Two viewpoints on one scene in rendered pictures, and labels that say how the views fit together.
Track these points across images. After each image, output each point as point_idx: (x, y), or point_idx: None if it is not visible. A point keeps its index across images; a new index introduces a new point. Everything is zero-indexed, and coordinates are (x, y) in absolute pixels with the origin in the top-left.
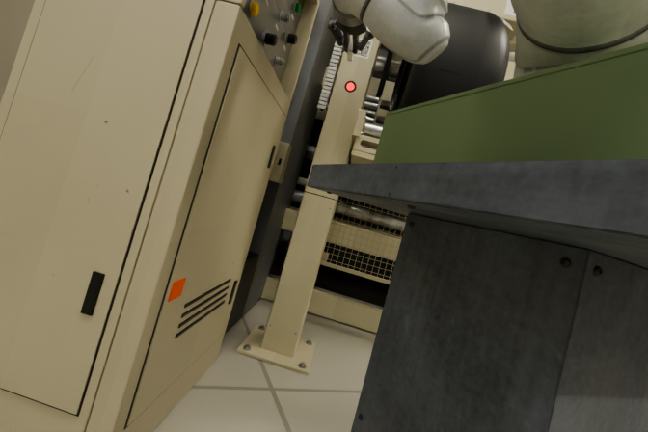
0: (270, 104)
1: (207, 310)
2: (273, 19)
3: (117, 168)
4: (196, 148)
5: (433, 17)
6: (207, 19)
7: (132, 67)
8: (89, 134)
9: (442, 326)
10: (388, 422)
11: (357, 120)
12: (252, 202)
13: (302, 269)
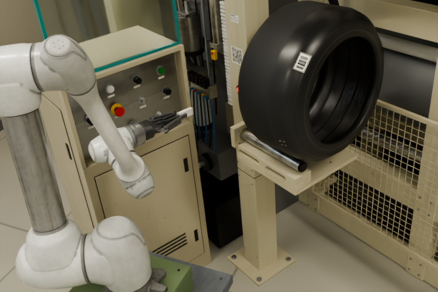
0: (153, 156)
1: (167, 253)
2: (134, 110)
3: (87, 219)
4: (96, 221)
5: (128, 188)
6: (79, 172)
7: (75, 185)
8: (78, 204)
9: None
10: None
11: (231, 135)
12: (178, 196)
13: (249, 219)
